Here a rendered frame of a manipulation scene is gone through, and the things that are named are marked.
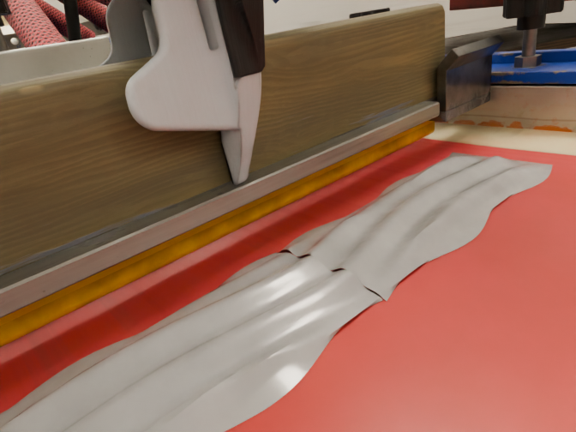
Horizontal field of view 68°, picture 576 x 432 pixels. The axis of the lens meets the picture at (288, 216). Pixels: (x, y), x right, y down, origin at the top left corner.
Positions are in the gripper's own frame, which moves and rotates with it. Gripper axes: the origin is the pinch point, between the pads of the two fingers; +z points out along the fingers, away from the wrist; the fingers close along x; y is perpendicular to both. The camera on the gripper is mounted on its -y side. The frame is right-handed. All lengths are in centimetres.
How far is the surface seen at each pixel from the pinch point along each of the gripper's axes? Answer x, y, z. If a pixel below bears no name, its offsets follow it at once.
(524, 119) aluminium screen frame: 5.5, -25.2, 4.7
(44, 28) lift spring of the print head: -49, -6, -9
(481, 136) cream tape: 3.5, -22.2, 5.4
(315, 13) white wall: -191, -200, -4
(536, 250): 13.6, -6.9, 5.4
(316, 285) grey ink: 8.1, 1.7, 4.7
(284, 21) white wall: -221, -200, -3
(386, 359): 12.5, 2.8, 5.3
